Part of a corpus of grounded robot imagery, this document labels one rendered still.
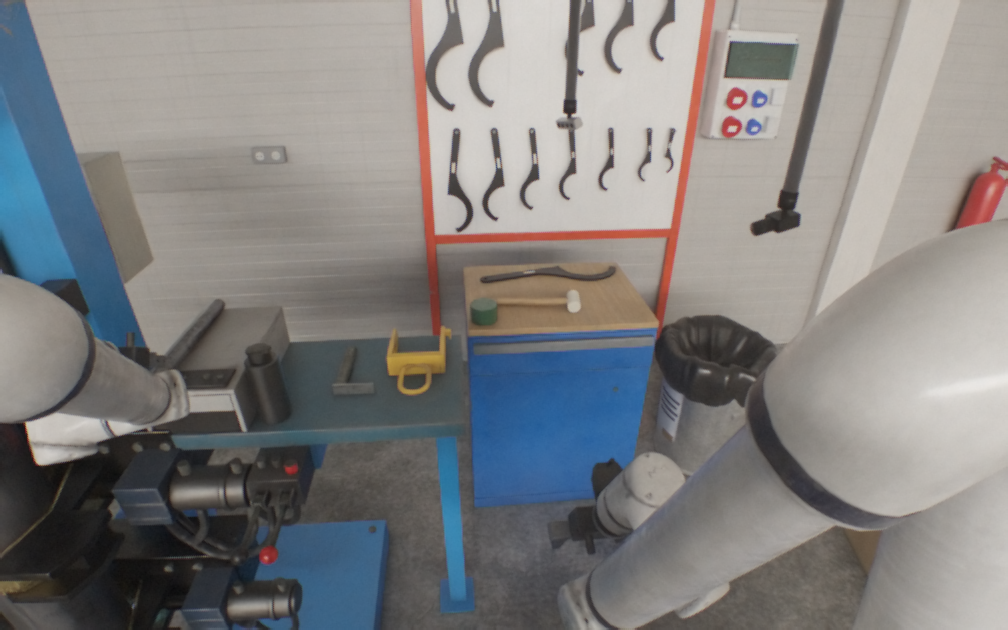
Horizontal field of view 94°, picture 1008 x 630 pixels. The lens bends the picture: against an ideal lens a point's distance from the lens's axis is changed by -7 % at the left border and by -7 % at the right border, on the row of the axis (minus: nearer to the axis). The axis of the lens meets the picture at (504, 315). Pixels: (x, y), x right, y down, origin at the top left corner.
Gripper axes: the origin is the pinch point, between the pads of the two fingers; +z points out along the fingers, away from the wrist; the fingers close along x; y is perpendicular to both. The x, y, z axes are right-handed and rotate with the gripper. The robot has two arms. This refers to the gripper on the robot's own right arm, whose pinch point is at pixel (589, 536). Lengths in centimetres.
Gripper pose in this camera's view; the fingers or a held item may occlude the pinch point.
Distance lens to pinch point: 110.5
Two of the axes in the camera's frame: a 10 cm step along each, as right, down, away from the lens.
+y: 1.1, 7.9, -6.0
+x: 9.8, 0.2, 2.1
